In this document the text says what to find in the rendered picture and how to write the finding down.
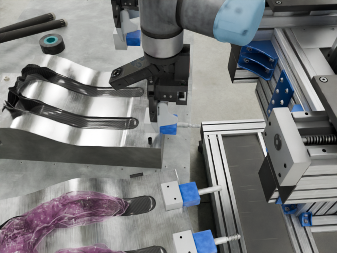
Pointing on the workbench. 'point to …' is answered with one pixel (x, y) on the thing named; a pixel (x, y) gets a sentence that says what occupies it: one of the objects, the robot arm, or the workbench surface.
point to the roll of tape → (52, 44)
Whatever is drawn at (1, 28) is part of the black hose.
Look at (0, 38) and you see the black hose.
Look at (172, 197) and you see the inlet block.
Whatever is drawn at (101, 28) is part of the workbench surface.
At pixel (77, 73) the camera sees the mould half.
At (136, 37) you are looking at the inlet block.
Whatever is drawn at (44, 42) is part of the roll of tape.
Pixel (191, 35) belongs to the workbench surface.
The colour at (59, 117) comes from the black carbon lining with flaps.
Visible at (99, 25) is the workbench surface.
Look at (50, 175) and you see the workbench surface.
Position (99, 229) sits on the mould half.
